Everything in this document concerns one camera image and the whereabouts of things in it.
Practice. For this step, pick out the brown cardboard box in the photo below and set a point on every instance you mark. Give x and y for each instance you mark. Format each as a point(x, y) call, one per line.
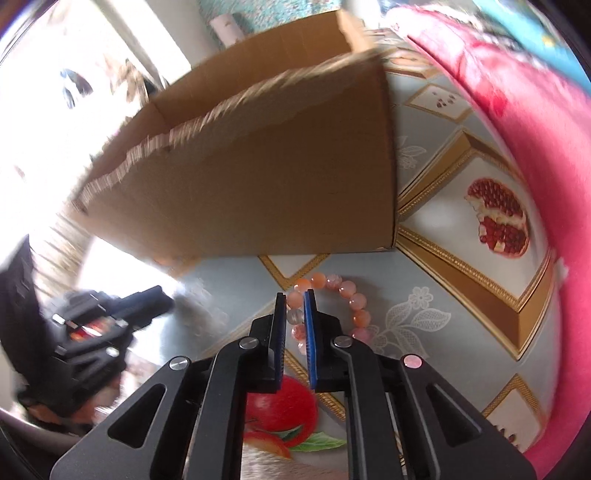
point(254, 194)

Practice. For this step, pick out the pink blanket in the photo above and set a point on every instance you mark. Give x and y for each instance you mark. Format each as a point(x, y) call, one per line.
point(568, 207)

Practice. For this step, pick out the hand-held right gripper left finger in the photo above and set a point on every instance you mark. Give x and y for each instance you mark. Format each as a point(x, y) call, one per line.
point(278, 344)

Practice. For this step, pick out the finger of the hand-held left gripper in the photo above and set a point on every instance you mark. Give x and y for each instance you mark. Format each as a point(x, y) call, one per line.
point(150, 304)

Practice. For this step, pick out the white paper roll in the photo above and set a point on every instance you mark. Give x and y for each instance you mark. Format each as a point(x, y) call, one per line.
point(226, 28)

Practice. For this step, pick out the blue striped quilt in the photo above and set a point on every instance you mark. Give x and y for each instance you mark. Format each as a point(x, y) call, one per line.
point(521, 18)

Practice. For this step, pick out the teal floral cloth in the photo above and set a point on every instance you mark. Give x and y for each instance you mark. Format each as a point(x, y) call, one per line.
point(277, 9)

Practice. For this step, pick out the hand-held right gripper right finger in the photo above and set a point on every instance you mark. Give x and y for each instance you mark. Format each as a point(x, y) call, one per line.
point(311, 344)

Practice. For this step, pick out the fruit print tablecloth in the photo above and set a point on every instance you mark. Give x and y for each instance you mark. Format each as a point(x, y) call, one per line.
point(461, 332)

